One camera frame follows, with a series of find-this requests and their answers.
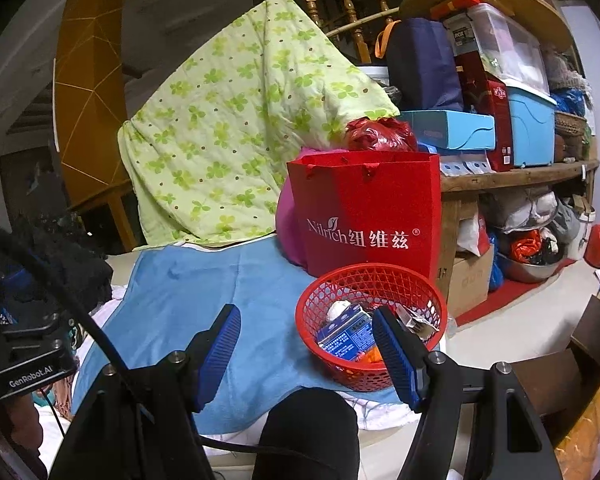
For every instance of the wicker basket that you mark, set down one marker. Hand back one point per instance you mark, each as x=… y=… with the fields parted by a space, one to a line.
x=570 y=122

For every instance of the white plastic bag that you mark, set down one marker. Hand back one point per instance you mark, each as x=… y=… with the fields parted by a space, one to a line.
x=520 y=210

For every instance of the navy bag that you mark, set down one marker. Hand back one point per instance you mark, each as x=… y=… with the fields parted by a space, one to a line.
x=420 y=65

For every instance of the blue plastic bag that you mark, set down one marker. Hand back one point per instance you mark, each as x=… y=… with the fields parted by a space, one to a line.
x=495 y=275

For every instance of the metal basin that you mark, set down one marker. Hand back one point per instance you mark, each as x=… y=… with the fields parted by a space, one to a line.
x=525 y=270

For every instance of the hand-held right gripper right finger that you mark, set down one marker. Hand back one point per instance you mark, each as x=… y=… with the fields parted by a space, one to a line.
x=395 y=355

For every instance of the cardboard box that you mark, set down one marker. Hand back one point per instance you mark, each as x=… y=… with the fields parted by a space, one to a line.
x=470 y=280

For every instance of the blue carton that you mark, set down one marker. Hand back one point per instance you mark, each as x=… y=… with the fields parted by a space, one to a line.
x=347 y=335

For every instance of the white bucket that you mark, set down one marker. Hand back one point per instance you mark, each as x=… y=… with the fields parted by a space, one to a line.
x=582 y=235

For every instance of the red mesh basket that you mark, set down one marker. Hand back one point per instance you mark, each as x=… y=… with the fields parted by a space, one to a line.
x=350 y=377

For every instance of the orange-brown wooden cabinet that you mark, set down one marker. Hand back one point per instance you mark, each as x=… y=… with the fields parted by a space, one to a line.
x=90 y=85

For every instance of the blue blanket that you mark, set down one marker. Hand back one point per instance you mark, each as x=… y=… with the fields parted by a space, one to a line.
x=180 y=290

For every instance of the light blue box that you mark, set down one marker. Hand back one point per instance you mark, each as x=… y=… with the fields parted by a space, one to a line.
x=455 y=127

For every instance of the green floral quilt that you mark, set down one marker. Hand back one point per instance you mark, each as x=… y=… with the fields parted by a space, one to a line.
x=230 y=120

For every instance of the white wad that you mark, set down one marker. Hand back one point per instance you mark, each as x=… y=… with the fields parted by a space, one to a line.
x=339 y=309

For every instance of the round wooden shelf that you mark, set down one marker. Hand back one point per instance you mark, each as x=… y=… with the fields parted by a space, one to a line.
x=520 y=177

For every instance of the red paper bag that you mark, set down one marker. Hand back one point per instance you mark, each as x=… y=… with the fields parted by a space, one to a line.
x=365 y=200

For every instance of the red floor mat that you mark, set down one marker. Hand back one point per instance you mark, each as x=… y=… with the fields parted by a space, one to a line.
x=510 y=295

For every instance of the orange plastic bag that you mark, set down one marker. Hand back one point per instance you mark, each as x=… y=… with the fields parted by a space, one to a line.
x=525 y=245

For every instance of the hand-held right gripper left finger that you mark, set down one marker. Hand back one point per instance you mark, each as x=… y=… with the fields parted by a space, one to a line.
x=220 y=355

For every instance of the black cloth pile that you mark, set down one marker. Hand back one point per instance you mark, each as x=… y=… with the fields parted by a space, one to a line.
x=80 y=270

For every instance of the white packets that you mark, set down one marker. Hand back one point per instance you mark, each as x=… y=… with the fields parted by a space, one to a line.
x=465 y=165

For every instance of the yellow patterned cloth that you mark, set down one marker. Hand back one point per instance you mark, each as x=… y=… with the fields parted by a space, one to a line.
x=590 y=435

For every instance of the person's leg in black pants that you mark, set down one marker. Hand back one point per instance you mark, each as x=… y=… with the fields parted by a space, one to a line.
x=305 y=435

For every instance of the clear storage box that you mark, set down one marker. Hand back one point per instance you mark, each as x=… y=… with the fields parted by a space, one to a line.
x=505 y=45

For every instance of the dark brown box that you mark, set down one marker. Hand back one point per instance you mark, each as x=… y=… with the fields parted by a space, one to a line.
x=555 y=375

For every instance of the magenta pillow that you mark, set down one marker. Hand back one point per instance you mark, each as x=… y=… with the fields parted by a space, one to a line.
x=290 y=230

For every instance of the dark red box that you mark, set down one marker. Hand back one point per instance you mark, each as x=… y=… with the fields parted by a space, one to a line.
x=495 y=120

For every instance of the blue storage bin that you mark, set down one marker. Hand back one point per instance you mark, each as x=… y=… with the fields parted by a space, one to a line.
x=530 y=130

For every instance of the white sheet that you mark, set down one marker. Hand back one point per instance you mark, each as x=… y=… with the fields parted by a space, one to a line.
x=385 y=412

